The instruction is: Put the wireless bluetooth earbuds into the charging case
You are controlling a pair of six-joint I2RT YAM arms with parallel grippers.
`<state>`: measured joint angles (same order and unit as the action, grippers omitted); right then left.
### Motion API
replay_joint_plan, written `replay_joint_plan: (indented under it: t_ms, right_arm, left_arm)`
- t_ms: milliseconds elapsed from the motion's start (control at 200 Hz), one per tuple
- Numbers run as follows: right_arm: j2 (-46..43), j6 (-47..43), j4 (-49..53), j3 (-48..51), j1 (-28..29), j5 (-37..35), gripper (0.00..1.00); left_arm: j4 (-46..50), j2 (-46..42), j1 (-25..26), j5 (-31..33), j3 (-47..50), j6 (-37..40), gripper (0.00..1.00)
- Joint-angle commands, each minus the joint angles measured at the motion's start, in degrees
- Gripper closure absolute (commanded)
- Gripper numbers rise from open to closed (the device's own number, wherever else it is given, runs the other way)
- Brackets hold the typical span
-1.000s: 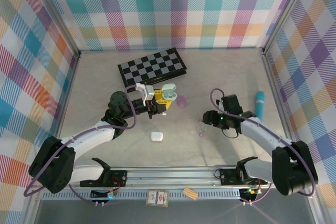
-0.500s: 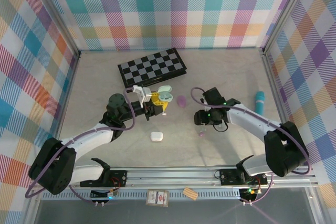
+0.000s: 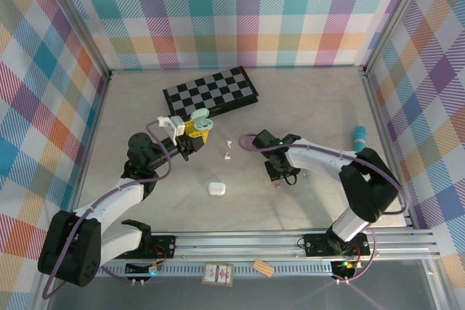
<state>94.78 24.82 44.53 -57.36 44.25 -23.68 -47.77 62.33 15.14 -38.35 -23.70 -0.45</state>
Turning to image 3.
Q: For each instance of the playing card box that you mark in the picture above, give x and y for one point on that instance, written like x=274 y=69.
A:
x=218 y=273

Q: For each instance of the teal cylindrical handheld device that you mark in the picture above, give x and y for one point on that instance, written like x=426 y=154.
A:
x=359 y=135

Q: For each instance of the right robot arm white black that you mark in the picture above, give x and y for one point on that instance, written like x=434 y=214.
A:
x=319 y=157

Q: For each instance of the aluminium frame post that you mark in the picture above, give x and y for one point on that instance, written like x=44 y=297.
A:
x=393 y=16
x=88 y=34

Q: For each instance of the small controller board green light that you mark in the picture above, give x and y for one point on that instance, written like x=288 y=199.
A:
x=145 y=269
x=345 y=267

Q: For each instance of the aluminium mounting rail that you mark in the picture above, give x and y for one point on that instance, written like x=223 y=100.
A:
x=236 y=244

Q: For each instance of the striped wooden block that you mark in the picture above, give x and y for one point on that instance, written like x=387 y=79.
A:
x=263 y=268

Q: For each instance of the black grey folding chessboard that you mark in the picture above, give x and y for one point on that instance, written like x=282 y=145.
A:
x=209 y=92

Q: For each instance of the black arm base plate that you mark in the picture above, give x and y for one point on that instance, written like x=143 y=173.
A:
x=165 y=244
x=316 y=244

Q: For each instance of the white earbud charging case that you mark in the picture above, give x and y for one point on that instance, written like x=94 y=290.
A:
x=216 y=189

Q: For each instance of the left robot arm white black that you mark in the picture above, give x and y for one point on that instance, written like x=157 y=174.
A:
x=120 y=197

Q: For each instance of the aluminium floor side rail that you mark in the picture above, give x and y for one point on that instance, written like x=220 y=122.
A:
x=89 y=150
x=385 y=135

